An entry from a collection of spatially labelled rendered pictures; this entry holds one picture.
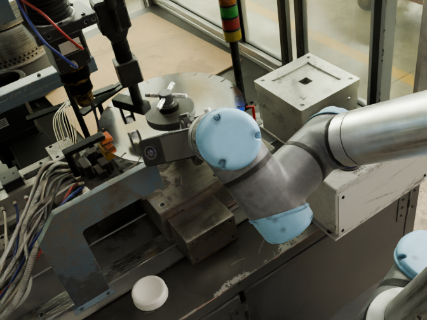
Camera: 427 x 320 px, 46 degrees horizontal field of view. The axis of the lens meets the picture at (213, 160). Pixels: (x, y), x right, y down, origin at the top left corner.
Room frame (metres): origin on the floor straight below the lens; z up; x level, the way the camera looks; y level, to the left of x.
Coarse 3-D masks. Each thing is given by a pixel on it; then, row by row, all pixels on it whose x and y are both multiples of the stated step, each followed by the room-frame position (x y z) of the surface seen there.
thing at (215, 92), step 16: (160, 80) 1.08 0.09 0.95; (176, 80) 1.06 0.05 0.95; (192, 80) 1.05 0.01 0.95; (208, 80) 1.03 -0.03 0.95; (224, 80) 1.02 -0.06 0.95; (144, 96) 1.02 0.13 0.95; (192, 96) 0.98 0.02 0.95; (208, 96) 0.97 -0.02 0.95; (224, 96) 0.95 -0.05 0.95; (240, 96) 0.94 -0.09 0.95; (112, 112) 0.98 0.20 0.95; (128, 112) 0.97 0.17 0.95; (112, 128) 0.92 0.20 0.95; (128, 128) 0.91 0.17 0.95; (144, 128) 0.90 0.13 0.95; (160, 128) 0.88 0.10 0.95; (176, 128) 0.87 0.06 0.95; (112, 144) 0.86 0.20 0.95; (128, 144) 0.85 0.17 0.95; (128, 160) 0.80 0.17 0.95
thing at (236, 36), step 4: (224, 32) 1.17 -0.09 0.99; (228, 32) 1.16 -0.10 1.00; (232, 32) 1.16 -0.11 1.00; (236, 32) 1.16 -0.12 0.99; (240, 32) 1.17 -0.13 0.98; (224, 36) 1.17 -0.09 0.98; (228, 36) 1.16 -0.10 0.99; (232, 36) 1.16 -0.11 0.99; (236, 36) 1.16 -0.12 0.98; (240, 36) 1.17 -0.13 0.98; (224, 40) 1.17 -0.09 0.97; (228, 40) 1.16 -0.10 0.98; (232, 40) 1.16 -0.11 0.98; (236, 40) 1.16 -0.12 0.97
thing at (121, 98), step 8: (128, 88) 0.87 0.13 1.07; (136, 88) 0.87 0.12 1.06; (120, 96) 0.92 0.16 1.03; (128, 96) 0.91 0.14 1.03; (136, 96) 0.87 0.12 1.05; (120, 104) 0.90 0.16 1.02; (128, 104) 0.88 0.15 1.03; (136, 104) 0.87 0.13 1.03; (144, 104) 0.87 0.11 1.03; (120, 112) 0.91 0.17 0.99; (136, 112) 0.87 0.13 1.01; (144, 112) 0.86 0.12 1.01
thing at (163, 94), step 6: (174, 84) 0.97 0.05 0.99; (162, 90) 0.94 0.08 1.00; (168, 90) 0.94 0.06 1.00; (150, 96) 0.94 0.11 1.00; (156, 96) 0.94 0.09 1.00; (162, 96) 0.92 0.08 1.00; (168, 96) 0.92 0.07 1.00; (174, 96) 0.92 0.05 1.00; (180, 96) 0.92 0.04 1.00; (186, 96) 0.92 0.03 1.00; (162, 102) 0.91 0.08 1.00; (168, 102) 0.92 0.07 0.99; (156, 108) 0.89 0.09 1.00
